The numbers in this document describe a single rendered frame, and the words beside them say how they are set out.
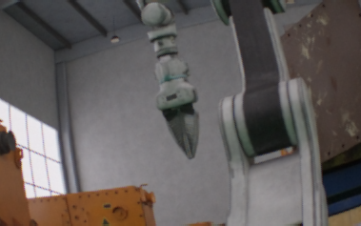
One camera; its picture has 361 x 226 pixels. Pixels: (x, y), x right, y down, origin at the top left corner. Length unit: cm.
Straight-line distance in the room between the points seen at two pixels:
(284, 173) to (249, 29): 40
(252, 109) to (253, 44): 21
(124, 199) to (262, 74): 391
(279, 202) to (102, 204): 413
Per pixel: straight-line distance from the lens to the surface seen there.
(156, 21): 146
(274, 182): 127
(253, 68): 140
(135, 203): 516
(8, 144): 308
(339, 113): 194
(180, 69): 145
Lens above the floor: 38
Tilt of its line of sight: 16 degrees up
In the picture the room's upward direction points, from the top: 9 degrees counter-clockwise
